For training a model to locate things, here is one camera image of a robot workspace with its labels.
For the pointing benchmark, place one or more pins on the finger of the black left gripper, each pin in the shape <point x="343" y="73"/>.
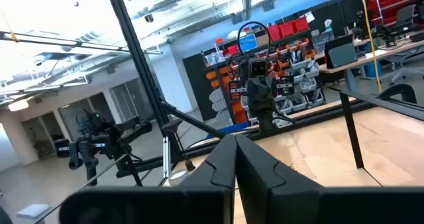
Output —
<point x="267" y="104"/>
<point x="255" y="104"/>

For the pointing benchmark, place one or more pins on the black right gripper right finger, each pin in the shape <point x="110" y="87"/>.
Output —
<point x="255" y="177"/>

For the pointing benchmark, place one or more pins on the red storage bin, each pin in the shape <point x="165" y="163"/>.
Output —
<point x="287" y="29"/>
<point x="300" y="25"/>
<point x="274" y="32"/>

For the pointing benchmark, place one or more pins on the grey office chair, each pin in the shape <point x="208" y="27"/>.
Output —
<point x="405" y="17"/>

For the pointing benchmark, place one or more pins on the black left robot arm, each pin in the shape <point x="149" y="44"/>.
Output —
<point x="266" y="123"/>

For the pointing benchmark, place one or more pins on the wooden office desk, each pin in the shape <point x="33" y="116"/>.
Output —
<point x="381" y="55"/>

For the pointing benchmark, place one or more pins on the silver aluminium bracket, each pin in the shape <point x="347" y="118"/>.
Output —
<point x="167" y="157"/>

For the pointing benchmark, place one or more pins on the black aluminium table frame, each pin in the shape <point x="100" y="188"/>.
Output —
<point x="132" y="45"/>

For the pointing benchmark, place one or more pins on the blue labelled box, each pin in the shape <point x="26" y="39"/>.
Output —
<point x="248" y="42"/>

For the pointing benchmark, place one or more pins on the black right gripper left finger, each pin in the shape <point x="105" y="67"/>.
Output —
<point x="218" y="171"/>

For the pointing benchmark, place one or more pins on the storage rack with bins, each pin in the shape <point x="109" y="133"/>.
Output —
<point x="298" y="85"/>

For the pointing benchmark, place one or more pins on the grey monitor back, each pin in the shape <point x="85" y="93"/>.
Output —
<point x="342" y="55"/>

